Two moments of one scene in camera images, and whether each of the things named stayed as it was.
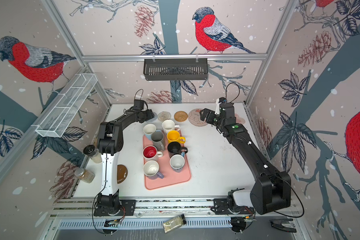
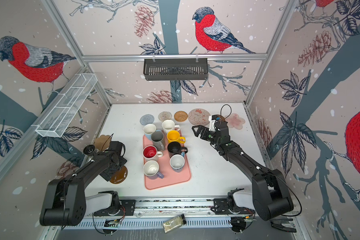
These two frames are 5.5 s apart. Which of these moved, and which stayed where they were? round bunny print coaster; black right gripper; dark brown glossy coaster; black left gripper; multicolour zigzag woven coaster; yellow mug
Moved: black left gripper; black right gripper
Stayed: round bunny print coaster; yellow mug; multicolour zigzag woven coaster; dark brown glossy coaster
